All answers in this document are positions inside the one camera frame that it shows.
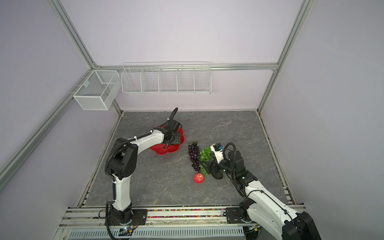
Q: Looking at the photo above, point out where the dark purple grape bunch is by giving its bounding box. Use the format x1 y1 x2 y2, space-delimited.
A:
188 143 201 173

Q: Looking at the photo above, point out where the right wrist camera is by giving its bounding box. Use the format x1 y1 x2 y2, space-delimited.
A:
210 143 224 164

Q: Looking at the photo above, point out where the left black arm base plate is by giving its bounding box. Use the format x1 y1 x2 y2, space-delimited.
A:
105 209 148 226

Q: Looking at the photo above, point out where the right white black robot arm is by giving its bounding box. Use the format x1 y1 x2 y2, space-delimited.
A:
201 150 321 240

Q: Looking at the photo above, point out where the red flower-shaped fruit bowl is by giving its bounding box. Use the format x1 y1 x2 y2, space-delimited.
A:
150 127 186 155

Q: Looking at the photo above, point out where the red apple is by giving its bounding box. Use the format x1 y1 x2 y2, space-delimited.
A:
194 173 205 184

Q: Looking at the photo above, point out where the long white wire basket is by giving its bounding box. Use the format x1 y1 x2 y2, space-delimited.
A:
121 62 212 94

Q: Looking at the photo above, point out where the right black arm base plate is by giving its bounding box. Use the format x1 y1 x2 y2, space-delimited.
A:
223 207 253 224

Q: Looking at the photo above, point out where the green grape bunch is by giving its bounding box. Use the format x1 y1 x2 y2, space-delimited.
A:
200 147 212 176

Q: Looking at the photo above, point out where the small white mesh basket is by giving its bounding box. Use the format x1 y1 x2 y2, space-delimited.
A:
74 70 121 111

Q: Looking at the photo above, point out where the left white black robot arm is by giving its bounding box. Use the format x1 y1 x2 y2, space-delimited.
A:
105 119 183 225

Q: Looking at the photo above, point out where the dark avocado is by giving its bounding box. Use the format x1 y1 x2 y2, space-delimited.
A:
211 168 224 180

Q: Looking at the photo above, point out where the white vent grille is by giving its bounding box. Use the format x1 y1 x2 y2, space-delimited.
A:
66 226 245 240

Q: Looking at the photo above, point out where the aluminium front rail frame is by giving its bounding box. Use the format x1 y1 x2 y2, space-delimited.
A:
54 205 306 240

